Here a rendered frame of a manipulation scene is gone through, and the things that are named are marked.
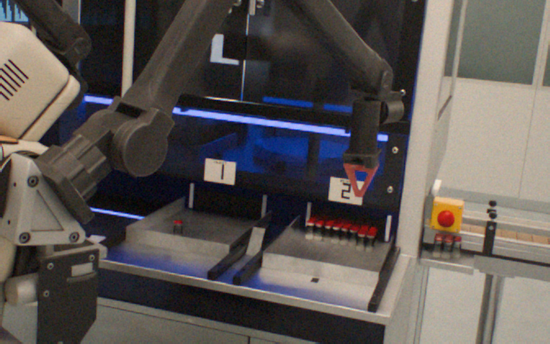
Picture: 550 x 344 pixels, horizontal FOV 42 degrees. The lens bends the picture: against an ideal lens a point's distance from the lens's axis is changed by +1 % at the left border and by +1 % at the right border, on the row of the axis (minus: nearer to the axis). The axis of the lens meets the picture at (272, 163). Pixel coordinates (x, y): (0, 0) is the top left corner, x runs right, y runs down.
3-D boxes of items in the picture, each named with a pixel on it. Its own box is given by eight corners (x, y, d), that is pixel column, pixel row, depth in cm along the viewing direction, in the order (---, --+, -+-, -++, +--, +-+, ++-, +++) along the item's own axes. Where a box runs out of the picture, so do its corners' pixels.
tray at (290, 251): (297, 228, 193) (298, 215, 192) (394, 243, 186) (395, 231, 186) (261, 266, 161) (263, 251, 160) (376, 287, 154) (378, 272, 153)
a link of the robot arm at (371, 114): (348, 95, 146) (371, 98, 142) (367, 93, 151) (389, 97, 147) (344, 129, 147) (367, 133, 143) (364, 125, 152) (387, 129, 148)
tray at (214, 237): (183, 207, 202) (184, 196, 201) (270, 223, 195) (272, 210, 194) (125, 240, 170) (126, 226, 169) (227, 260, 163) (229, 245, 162)
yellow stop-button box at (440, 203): (431, 221, 181) (435, 194, 180) (461, 226, 179) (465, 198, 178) (429, 229, 174) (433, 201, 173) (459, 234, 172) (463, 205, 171)
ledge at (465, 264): (423, 249, 190) (424, 242, 190) (474, 258, 187) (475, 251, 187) (418, 264, 177) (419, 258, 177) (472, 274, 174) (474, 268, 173)
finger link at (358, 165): (378, 193, 154) (381, 151, 152) (372, 201, 147) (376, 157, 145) (347, 189, 156) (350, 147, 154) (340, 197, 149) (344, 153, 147)
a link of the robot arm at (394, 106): (349, 64, 146) (383, 71, 140) (380, 63, 154) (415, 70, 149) (340, 121, 149) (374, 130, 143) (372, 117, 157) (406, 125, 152)
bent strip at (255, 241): (251, 250, 171) (253, 226, 170) (263, 252, 170) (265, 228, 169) (230, 268, 158) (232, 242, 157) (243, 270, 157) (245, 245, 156)
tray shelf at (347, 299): (166, 211, 204) (167, 205, 203) (413, 254, 185) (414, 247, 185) (74, 262, 158) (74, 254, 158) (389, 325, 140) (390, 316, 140)
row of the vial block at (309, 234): (305, 236, 185) (308, 219, 184) (375, 248, 181) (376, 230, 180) (304, 238, 183) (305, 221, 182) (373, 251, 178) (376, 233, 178)
